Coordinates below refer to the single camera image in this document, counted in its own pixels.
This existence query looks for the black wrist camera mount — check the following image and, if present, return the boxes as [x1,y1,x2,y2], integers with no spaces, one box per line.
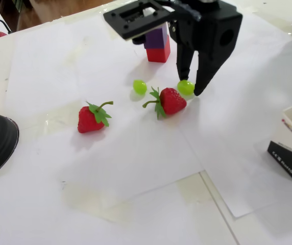
[103,0,177,46]

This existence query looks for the white and black cardboard box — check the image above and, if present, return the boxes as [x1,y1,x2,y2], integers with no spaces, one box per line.
[267,98,292,183]

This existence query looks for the green plastic grape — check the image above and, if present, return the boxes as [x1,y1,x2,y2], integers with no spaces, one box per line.
[177,79,196,96]
[132,79,148,95]

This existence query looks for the beige tape strip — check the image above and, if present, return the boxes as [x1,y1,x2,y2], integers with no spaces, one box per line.
[60,183,141,225]

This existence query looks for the red cube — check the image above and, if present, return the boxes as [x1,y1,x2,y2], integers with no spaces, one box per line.
[145,34,172,63]

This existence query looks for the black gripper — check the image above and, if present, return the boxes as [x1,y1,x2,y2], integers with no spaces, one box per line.
[171,0,244,97]

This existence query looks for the white paper sheet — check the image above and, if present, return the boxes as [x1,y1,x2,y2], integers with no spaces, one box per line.
[161,7,292,219]
[56,96,205,205]

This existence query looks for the red plastic strawberry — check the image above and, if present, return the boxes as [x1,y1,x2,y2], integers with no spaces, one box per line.
[78,101,114,134]
[142,86,188,120]

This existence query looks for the purple cube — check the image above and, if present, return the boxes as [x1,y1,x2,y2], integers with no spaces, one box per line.
[144,21,169,51]

